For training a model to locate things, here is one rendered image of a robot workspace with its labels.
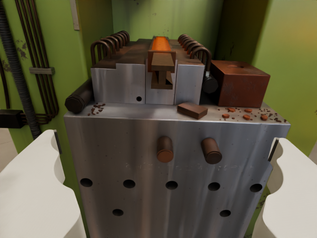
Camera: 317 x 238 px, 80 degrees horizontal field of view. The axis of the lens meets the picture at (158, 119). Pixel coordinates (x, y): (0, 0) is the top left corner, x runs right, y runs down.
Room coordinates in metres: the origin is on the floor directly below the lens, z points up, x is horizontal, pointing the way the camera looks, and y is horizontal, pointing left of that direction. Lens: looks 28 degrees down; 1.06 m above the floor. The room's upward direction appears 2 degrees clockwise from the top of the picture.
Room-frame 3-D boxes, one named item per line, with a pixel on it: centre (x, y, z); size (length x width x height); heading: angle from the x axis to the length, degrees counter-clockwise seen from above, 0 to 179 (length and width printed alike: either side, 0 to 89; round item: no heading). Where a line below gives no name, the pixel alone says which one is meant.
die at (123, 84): (0.55, 0.03, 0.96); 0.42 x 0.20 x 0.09; 1
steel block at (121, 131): (0.56, -0.03, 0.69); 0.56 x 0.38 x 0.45; 1
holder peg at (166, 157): (0.26, -0.01, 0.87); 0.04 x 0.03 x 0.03; 1
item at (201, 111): (0.31, -0.06, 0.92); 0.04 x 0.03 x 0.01; 48
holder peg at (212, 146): (0.26, -0.09, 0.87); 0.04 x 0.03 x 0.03; 1
